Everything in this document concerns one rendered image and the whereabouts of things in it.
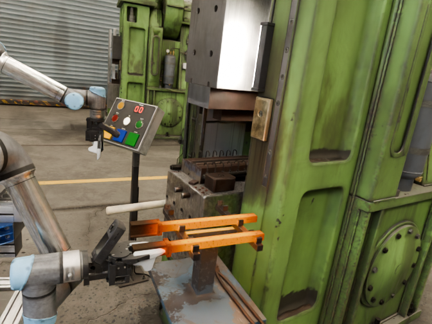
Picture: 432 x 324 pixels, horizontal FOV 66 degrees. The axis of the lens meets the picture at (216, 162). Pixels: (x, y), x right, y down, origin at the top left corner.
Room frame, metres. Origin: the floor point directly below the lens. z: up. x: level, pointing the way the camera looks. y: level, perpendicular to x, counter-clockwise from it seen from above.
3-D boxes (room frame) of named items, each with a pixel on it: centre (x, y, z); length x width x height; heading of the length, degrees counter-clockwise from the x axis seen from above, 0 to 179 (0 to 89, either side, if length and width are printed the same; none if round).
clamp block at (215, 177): (1.46, -0.03, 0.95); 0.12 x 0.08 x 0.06; 124
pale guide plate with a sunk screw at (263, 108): (1.39, -0.17, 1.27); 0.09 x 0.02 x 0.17; 34
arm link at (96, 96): (1.67, 0.63, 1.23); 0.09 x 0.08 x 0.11; 111
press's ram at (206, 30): (1.66, -0.08, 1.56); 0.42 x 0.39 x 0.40; 124
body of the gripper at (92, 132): (1.67, 0.63, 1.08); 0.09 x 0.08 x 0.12; 103
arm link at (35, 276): (0.69, 0.39, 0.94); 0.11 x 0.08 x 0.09; 117
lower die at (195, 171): (1.69, -0.05, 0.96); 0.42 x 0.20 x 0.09; 124
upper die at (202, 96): (1.69, -0.05, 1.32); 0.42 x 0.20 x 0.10; 124
